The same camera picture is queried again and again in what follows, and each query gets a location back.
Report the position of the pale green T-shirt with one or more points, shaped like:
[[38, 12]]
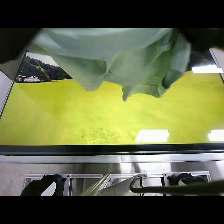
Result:
[[100, 50]]

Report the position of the silver frame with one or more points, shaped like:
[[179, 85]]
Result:
[[100, 159]]

